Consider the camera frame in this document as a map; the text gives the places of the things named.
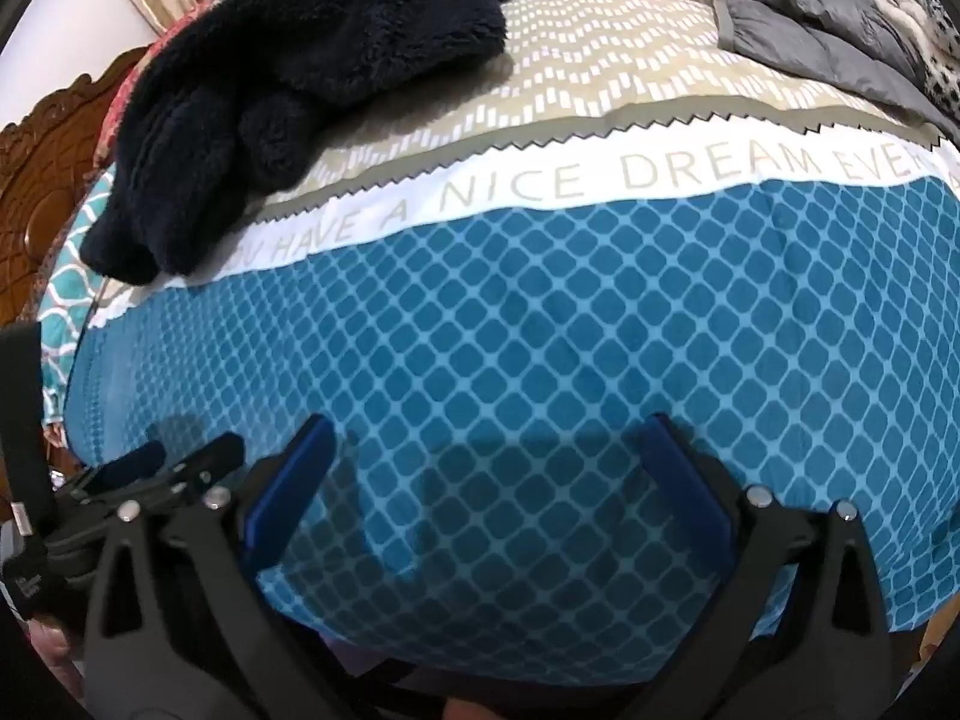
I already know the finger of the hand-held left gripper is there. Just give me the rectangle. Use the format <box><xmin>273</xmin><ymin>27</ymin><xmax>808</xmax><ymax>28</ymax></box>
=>
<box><xmin>154</xmin><ymin>431</ymin><xmax>247</xmax><ymax>497</ymax></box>
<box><xmin>66</xmin><ymin>439</ymin><xmax>170</xmax><ymax>503</ymax></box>

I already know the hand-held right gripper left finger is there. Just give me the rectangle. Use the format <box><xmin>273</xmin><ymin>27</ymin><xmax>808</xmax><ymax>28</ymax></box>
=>
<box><xmin>81</xmin><ymin>414</ymin><xmax>355</xmax><ymax>720</ymax></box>

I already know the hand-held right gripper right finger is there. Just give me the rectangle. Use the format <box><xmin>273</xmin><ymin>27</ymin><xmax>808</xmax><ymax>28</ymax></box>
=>
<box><xmin>600</xmin><ymin>412</ymin><xmax>895</xmax><ymax>720</ymax></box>

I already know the teal patterned pillow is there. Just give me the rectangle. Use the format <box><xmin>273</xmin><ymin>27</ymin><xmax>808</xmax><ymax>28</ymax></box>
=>
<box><xmin>37</xmin><ymin>165</ymin><xmax>130</xmax><ymax>421</ymax></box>

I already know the teal and beige printed bedspread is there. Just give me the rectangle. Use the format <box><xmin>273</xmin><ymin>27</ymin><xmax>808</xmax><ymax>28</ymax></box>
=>
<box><xmin>41</xmin><ymin>0</ymin><xmax>960</xmax><ymax>691</ymax></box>

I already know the carved wooden headboard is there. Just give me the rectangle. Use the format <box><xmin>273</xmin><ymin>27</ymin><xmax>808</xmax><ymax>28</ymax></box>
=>
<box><xmin>0</xmin><ymin>45</ymin><xmax>151</xmax><ymax>331</ymax></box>

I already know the dark navy fleece garment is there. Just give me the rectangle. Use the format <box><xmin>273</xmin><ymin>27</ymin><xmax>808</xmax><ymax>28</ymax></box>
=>
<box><xmin>81</xmin><ymin>0</ymin><xmax>524</xmax><ymax>286</ymax></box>

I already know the red patterned pillow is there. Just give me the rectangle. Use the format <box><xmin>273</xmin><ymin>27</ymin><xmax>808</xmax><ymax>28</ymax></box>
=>
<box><xmin>105</xmin><ymin>7</ymin><xmax>220</xmax><ymax>137</ymax></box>

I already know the white black-spotted cloth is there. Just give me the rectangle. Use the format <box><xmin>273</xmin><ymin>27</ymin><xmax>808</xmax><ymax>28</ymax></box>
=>
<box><xmin>876</xmin><ymin>0</ymin><xmax>960</xmax><ymax>130</ymax></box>

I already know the grey puffer jacket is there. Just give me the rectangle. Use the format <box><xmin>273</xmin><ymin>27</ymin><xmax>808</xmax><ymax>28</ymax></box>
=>
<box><xmin>611</xmin><ymin>0</ymin><xmax>960</xmax><ymax>145</ymax></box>

